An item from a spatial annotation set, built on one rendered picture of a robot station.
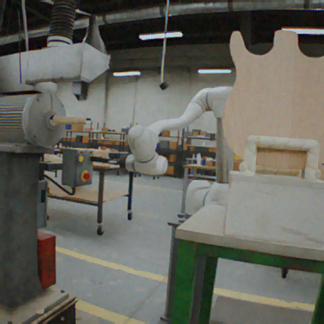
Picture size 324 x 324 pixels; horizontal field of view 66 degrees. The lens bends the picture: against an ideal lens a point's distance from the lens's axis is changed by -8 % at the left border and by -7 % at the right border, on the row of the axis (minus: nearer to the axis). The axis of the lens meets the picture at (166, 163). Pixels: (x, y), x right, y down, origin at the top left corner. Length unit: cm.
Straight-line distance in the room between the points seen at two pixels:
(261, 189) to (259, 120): 19
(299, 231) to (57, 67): 100
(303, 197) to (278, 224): 10
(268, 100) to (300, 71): 12
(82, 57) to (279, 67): 68
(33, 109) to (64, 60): 28
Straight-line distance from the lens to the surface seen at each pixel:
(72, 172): 147
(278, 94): 81
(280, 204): 75
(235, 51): 84
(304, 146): 76
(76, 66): 106
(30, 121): 125
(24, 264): 157
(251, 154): 75
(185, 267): 83
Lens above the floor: 115
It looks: 3 degrees down
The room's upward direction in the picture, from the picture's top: 4 degrees clockwise
